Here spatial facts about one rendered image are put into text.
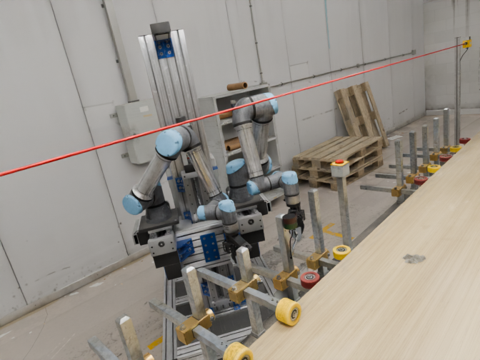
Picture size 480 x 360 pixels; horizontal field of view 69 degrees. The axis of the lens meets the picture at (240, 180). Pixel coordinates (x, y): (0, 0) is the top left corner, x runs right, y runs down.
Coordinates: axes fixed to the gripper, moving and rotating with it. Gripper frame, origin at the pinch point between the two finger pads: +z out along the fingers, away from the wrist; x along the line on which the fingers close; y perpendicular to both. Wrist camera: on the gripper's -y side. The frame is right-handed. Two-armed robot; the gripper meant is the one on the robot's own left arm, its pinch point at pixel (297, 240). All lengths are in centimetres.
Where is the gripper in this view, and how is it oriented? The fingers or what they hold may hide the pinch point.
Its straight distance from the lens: 183.6
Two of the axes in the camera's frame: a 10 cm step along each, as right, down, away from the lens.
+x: -8.9, 0.3, 4.5
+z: 1.8, 9.4, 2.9
